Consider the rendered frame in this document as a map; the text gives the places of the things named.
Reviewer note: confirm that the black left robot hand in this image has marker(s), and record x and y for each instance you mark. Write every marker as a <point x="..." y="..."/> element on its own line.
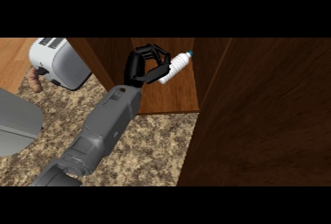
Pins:
<point x="137" y="67"/>

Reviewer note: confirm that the clear water bottle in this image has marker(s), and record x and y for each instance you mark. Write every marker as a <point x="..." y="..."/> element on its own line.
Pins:
<point x="177" y="64"/>

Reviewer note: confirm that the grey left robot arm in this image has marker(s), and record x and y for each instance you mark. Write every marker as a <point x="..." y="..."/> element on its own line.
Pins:
<point x="106" y="122"/>

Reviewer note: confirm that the wooden cabinet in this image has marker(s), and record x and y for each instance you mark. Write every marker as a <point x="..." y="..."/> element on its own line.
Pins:
<point x="172" y="93"/>

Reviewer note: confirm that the wooden cabinet door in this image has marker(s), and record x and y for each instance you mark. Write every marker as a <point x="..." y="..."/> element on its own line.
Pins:
<point x="264" y="116"/>

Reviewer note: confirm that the silver toaster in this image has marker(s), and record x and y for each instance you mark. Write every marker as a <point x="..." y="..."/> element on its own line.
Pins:
<point x="58" y="62"/>

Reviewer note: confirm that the brown croissant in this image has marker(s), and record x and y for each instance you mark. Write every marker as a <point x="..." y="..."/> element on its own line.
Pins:
<point x="36" y="82"/>

